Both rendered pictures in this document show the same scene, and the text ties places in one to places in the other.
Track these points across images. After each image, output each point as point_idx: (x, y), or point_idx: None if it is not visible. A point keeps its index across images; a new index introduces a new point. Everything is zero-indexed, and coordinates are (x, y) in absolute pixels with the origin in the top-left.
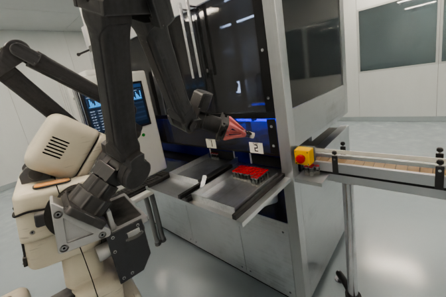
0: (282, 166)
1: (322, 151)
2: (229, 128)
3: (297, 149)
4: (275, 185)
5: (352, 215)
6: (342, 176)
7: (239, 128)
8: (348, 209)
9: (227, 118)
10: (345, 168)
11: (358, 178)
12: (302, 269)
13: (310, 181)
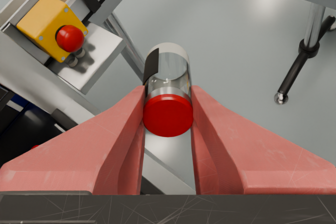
0: (41, 104)
1: (20, 2)
2: None
3: (36, 30)
4: None
5: (135, 45)
6: (105, 0)
7: (213, 105)
8: (130, 43)
9: (159, 214)
10: None
11: None
12: (162, 161)
13: (106, 59)
